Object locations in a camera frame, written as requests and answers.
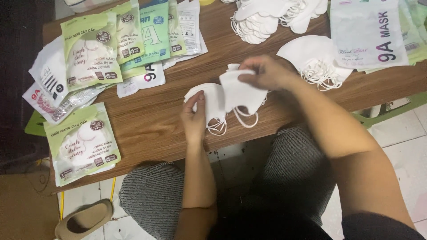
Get person's right hand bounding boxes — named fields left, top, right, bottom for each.
left=238, top=55, right=301, bottom=92

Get person's left hand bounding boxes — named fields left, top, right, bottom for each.
left=180, top=90, right=209, bottom=143

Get small stack of white masks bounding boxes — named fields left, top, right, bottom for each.
left=183, top=83, right=229, bottom=136

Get single white face mask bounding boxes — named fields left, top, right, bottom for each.
left=218, top=63, right=269, bottom=129

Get fanned pile of white masks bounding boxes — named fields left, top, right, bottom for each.
left=276, top=35, right=354, bottom=91

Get big heap of white masks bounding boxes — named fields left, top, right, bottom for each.
left=230, top=0, right=329, bottom=45

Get white packet with purple print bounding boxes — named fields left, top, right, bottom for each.
left=117, top=61, right=166, bottom=99

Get narrow green mask packet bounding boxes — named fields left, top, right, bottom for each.
left=167, top=0, right=187, bottom=58

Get clear white mask packet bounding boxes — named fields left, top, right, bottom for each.
left=176, top=0, right=203, bottom=56

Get teal mask packet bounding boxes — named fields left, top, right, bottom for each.
left=119, top=0, right=171, bottom=72

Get grey striped trousers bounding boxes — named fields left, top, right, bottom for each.
left=119, top=125, right=338, bottom=240

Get pile of white mask packets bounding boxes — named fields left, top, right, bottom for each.
left=329, top=0, right=427, bottom=74

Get yellow table leg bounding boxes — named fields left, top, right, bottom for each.
left=109, top=177, right=117, bottom=204

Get black shirt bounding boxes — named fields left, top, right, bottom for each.
left=206, top=206, right=427, bottom=240

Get beige slipper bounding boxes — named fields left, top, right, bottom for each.
left=55, top=199, right=114, bottom=240

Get white packet with red print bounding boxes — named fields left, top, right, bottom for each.
left=22, top=82, right=107, bottom=126

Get white packet with black stripes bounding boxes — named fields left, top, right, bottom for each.
left=28, top=35, right=69, bottom=108

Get white bag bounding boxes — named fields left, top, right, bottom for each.
left=63, top=0, right=115, bottom=14

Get dark cloth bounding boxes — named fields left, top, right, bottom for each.
left=0, top=0, right=56, bottom=174

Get brown cardboard box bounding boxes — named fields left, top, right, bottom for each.
left=0, top=173, right=61, bottom=240

